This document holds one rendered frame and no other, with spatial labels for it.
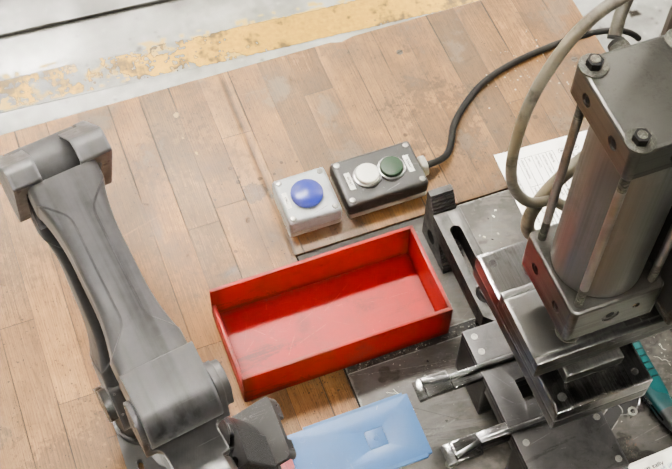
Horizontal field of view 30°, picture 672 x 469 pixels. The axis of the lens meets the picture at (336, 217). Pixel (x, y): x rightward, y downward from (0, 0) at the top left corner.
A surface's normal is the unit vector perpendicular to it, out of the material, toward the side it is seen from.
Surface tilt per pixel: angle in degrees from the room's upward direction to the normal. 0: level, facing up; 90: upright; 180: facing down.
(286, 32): 0
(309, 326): 0
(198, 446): 4
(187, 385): 19
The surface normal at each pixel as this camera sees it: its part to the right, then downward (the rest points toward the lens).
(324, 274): 0.36, 0.80
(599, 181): -0.80, 0.50
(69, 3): 0.02, -0.53
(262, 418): -0.47, -0.29
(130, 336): 0.18, -0.27
